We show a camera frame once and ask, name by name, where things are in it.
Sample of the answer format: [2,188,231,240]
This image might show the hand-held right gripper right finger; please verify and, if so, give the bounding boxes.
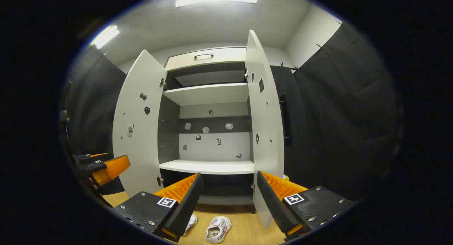
[257,171,355,241]

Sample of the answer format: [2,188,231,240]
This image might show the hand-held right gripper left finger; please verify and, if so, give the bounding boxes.
[113,172,204,243]

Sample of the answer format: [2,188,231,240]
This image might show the white canvas shoe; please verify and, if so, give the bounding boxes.
[182,214,198,237]
[205,216,232,244]

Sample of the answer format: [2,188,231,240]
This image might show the white shoe cabinet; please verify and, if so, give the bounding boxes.
[113,30,285,228]

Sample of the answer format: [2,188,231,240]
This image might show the black backdrop cloth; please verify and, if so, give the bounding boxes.
[269,22,404,203]
[64,54,127,196]

